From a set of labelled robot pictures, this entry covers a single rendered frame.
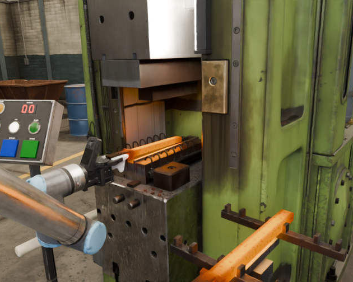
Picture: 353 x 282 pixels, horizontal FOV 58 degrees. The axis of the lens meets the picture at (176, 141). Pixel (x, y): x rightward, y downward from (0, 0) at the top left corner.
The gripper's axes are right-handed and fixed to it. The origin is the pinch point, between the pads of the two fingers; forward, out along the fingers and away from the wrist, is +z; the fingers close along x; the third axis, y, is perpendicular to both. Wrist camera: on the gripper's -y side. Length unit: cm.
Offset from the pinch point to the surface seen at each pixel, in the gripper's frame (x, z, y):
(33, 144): -42.4, -11.7, 0.0
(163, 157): 7.5, 13.4, 3.8
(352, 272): 63, 129, 104
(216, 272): 59, -31, 5
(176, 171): 19.3, 6.8, 5.0
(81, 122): -395, 257, 81
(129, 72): 2.5, 3.3, -29.3
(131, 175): 0.4, 2.8, 9.5
